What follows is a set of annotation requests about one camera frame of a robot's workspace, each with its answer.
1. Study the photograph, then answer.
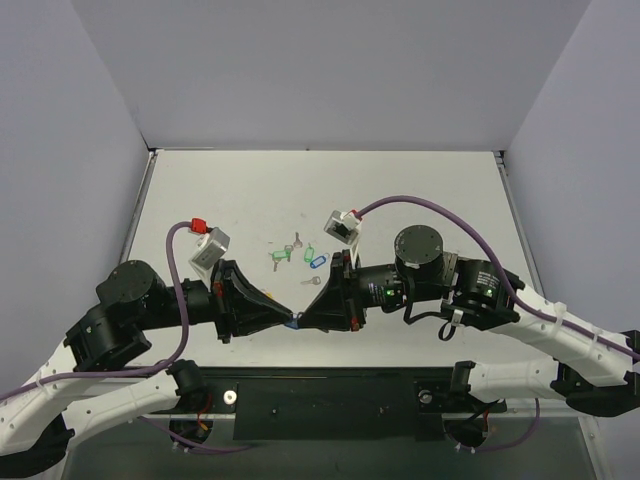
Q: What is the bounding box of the solid blue key tag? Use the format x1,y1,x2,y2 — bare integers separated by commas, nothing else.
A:
284,312,302,330

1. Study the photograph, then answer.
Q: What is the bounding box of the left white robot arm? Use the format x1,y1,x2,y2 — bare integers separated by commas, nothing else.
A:
1,261,293,479

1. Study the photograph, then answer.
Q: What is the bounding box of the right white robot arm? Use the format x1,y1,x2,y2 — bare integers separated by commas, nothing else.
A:
294,225,639,418

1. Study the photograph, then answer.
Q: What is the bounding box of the loose silver key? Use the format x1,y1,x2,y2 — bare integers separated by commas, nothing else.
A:
300,276,322,285

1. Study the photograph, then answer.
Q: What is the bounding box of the blue clear key tag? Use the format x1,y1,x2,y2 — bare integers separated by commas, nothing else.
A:
309,253,331,269

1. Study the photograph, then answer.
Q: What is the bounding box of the green key tag left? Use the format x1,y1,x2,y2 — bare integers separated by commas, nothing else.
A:
271,249,291,263

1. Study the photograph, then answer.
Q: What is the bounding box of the green key tag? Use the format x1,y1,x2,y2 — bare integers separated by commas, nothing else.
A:
303,244,315,263
271,249,291,263

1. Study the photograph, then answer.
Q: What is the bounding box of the green key tag right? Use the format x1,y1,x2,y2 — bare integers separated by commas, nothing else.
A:
303,244,315,263

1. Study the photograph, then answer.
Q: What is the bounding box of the grey key by green tag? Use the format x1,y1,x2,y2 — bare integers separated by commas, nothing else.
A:
284,245,294,262

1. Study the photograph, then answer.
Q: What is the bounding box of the grey key top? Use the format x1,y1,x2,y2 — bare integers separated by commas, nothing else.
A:
293,232,303,248

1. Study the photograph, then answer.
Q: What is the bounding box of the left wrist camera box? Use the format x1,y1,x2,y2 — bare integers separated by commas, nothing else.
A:
189,227,230,273

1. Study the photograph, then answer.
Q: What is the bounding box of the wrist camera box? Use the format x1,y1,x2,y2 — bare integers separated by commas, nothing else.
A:
324,210,361,246
189,227,230,273

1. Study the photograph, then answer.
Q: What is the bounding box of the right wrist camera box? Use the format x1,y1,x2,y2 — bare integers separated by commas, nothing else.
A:
324,210,361,246

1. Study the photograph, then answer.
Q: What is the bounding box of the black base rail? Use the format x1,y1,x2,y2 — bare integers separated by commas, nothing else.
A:
168,367,506,441

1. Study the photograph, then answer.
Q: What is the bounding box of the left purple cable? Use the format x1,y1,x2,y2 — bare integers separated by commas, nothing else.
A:
0,218,209,406

